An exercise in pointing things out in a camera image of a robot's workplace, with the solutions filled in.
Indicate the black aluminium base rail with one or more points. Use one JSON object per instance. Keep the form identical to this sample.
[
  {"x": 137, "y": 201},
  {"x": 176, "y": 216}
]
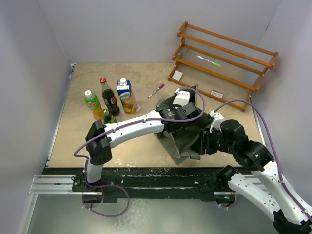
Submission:
[{"x": 136, "y": 183}]

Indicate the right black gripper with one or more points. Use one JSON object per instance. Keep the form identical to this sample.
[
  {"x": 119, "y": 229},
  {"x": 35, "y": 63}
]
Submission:
[{"x": 203, "y": 142}]

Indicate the green bottle white cap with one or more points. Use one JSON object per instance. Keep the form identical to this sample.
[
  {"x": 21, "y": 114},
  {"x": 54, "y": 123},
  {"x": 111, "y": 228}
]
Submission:
[{"x": 94, "y": 105}]

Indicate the white card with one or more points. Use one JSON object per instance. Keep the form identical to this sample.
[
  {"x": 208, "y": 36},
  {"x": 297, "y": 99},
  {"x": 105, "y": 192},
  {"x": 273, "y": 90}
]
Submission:
[{"x": 177, "y": 75}]

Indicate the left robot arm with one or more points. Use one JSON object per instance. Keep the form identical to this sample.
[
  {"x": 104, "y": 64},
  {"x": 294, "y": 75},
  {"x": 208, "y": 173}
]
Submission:
[{"x": 102, "y": 138}]

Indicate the purple marker pen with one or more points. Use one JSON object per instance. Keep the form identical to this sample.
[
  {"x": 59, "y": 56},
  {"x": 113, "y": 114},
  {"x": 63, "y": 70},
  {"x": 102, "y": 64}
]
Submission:
[{"x": 155, "y": 91}]

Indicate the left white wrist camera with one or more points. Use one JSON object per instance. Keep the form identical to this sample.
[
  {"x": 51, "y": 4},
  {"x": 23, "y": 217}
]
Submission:
[{"x": 181, "y": 98}]

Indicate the small red white packet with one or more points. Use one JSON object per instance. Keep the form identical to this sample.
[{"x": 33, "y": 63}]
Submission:
[{"x": 217, "y": 94}]

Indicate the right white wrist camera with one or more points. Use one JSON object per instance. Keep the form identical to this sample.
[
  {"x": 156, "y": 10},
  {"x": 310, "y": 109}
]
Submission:
[{"x": 217, "y": 119}]

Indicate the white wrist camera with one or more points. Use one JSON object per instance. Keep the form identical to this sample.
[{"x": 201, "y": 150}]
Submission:
[
  {"x": 217, "y": 119},
  {"x": 181, "y": 98}
]

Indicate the wooden shelf rack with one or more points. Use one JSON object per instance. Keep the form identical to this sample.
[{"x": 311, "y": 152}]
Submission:
[{"x": 223, "y": 54}]

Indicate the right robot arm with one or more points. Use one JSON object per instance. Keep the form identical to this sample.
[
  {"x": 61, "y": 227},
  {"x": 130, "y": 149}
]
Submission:
[{"x": 289, "y": 213}]

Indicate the green canvas bag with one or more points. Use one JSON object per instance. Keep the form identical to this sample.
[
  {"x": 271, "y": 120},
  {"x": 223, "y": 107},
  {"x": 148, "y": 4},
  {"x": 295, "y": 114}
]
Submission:
[{"x": 177, "y": 139}]

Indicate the glass cola bottle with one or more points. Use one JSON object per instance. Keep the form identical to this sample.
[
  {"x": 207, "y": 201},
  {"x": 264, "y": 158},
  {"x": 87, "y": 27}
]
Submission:
[{"x": 109, "y": 98}]

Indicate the blue white beverage carton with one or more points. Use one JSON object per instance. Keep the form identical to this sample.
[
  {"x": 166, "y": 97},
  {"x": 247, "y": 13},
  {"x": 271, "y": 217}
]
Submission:
[{"x": 126, "y": 96}]

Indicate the green marker pen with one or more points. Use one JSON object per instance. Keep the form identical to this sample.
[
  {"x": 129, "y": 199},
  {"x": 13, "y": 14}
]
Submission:
[{"x": 209, "y": 61}]

